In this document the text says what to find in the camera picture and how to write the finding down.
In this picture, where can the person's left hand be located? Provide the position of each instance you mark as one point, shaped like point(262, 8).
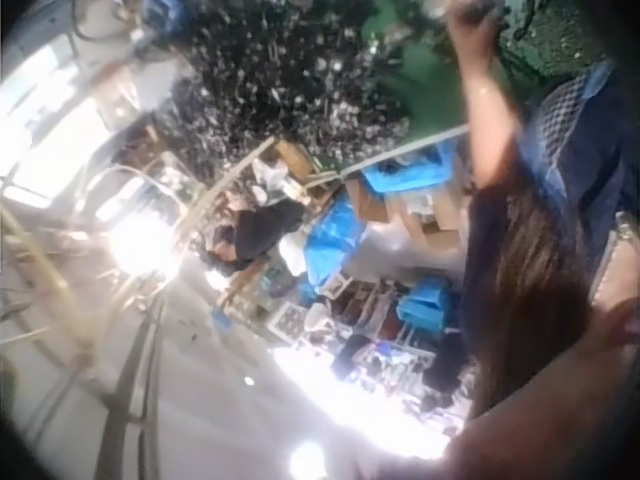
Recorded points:
point(470, 42)

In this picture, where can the person's left fingers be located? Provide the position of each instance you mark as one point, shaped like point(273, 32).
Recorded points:
point(467, 17)

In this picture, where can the dark metal part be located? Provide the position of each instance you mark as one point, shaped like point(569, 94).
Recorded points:
point(481, 9)

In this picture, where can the heap of dark metal parts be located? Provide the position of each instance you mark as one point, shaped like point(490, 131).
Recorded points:
point(555, 35)

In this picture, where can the person's legs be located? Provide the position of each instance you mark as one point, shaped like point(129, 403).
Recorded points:
point(585, 135)

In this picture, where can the blue plastic crate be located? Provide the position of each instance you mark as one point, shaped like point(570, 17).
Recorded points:
point(405, 172)

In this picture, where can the heap of small metal parts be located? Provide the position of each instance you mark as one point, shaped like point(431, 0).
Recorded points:
point(290, 75)

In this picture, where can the stack of cardboard boxes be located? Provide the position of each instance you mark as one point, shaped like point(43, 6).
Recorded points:
point(415, 215)

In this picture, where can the wooden box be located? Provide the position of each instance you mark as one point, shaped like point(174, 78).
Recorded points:
point(295, 157)

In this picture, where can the blue plastic bag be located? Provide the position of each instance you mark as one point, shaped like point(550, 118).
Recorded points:
point(337, 235)

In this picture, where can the silver wrist watch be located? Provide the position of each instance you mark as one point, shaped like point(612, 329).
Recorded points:
point(625, 227)

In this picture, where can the shelf with assorted goods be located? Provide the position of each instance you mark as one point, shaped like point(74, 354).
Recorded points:
point(380, 340)

